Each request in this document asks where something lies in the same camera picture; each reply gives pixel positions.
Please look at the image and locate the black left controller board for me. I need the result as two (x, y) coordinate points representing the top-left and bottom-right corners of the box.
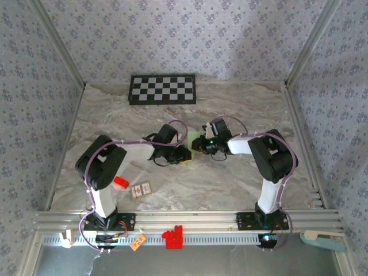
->
(95, 234), (118, 250)

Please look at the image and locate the aluminium front rail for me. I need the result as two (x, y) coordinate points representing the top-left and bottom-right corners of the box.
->
(31, 209), (344, 234)

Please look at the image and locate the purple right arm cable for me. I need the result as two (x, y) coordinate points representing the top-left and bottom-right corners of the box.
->
(212, 114), (300, 253)

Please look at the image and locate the black and white checkerboard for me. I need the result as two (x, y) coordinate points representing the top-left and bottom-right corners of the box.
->
(128, 74), (197, 106)

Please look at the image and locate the small red toy brick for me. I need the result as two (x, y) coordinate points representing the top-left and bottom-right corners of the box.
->
(113, 176), (130, 190)

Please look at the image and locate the aluminium side rail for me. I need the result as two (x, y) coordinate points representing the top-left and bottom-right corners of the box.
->
(283, 82), (328, 209)
(44, 83), (87, 212)

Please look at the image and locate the small printed cardboard box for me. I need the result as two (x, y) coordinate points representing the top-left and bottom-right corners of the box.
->
(129, 180), (154, 200)

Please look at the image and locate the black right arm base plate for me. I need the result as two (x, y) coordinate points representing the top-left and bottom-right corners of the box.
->
(236, 212), (290, 231)

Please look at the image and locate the blue scraper with wooden handle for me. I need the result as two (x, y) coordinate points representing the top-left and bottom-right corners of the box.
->
(299, 229), (347, 253)

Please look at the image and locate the grey slotted cable duct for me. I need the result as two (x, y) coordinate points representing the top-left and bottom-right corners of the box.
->
(41, 233), (302, 247)

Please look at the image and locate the red toy brick stack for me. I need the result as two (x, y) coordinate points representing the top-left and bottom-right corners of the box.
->
(161, 225), (184, 250)

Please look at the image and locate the aluminium frame post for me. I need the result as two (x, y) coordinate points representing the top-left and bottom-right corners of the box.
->
(284, 0), (343, 87)
(28, 0), (87, 87)

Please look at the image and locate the black controller board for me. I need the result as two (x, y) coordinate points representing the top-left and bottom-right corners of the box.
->
(257, 233), (279, 250)
(95, 234), (118, 250)

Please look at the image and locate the orange tag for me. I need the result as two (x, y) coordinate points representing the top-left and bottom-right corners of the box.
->
(129, 233), (147, 252)

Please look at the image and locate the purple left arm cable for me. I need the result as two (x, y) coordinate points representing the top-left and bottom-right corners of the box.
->
(78, 119), (189, 254)

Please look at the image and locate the small wooden hook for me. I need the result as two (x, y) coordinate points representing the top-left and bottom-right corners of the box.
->
(59, 228), (74, 248)

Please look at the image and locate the black right controller board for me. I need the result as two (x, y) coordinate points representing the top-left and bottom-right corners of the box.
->
(257, 233), (279, 250)

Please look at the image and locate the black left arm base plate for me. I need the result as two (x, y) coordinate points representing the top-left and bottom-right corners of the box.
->
(83, 212), (136, 232)

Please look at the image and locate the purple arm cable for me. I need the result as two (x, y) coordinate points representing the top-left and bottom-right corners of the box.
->
(212, 114), (300, 253)
(78, 119), (189, 254)

